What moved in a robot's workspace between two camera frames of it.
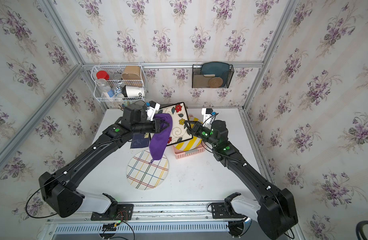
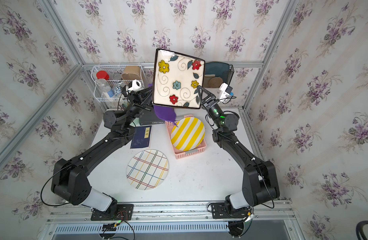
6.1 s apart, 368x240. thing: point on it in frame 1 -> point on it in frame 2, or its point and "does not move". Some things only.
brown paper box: x=131 y=72 does not move
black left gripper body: x=148 y=126 -> x=133 y=100
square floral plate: x=178 y=131 -> x=176 y=78
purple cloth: x=158 y=141 -> x=165 y=113
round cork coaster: x=215 y=82 does not move
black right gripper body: x=205 y=133 -> x=213 y=109
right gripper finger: x=189 y=124 -> x=200 y=93
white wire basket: x=119 y=82 does not move
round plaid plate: x=144 y=173 does not move
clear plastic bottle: x=106 y=90 does not move
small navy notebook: x=139 y=141 does not move
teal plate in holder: x=219 y=69 does not move
